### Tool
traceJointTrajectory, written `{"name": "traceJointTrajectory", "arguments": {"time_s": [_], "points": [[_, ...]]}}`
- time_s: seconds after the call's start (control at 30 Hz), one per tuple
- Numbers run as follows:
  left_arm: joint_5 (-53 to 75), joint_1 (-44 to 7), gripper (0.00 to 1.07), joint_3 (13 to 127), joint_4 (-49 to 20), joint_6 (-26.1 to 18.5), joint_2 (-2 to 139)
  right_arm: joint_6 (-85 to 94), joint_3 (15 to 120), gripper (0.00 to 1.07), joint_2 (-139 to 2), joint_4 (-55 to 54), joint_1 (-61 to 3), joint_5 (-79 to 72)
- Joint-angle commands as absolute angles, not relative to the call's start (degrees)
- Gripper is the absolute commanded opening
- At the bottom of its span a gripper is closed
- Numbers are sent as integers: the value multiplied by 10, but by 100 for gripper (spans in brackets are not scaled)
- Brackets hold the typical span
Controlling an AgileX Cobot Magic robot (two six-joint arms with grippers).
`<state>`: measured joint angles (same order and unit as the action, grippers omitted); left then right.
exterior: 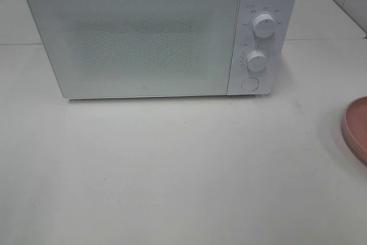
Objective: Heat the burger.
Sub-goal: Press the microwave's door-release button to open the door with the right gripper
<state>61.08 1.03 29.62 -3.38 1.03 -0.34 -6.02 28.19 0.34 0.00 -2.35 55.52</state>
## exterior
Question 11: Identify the white microwave door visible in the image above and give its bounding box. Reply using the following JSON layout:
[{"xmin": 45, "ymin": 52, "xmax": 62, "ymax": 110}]
[{"xmin": 27, "ymin": 0, "xmax": 239, "ymax": 99}]

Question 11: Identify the pink round plate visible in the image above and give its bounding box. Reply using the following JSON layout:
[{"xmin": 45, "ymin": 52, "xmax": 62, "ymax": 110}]
[{"xmin": 342, "ymin": 96, "xmax": 366, "ymax": 166}]

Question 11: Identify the round white door button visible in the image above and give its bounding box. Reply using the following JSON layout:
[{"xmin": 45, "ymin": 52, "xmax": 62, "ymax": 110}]
[{"xmin": 241, "ymin": 77, "xmax": 259, "ymax": 94}]

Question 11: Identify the white upper power knob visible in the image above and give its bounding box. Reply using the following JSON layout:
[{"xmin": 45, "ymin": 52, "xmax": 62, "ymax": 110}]
[{"xmin": 251, "ymin": 11, "xmax": 276, "ymax": 38}]

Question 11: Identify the white lower timer knob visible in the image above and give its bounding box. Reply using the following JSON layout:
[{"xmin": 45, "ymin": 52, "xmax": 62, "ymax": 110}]
[{"xmin": 246, "ymin": 50, "xmax": 267, "ymax": 72}]

